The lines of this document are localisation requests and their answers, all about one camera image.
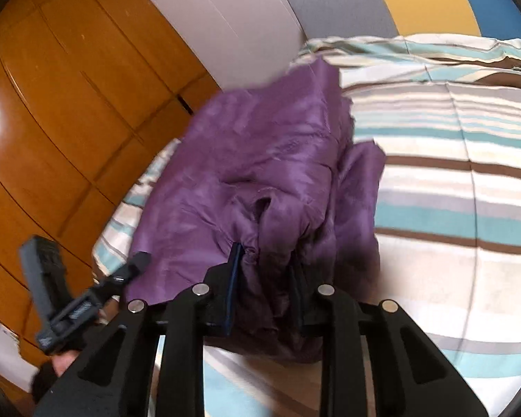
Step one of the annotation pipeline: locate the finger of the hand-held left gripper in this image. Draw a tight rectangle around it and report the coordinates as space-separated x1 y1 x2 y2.
106 251 152 296

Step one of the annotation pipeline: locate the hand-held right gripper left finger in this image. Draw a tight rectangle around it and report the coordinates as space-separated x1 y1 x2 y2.
34 243 249 417

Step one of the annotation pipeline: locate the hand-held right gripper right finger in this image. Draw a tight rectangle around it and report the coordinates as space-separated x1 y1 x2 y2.
287 265 490 417

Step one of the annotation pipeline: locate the purple quilted puffer jacket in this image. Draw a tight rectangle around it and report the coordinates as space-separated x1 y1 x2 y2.
126 57 387 363

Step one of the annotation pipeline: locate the person's left hand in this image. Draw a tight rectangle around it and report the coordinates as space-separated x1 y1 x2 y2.
52 351 85 378

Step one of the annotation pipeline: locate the wooden wardrobe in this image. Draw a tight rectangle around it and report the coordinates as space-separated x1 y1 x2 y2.
0 0 223 404

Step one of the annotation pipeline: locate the striped bed cover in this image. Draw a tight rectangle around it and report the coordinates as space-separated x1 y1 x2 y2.
91 32 521 417

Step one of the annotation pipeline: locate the grey yellow blue headboard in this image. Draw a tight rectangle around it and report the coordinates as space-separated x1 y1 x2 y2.
287 0 521 48

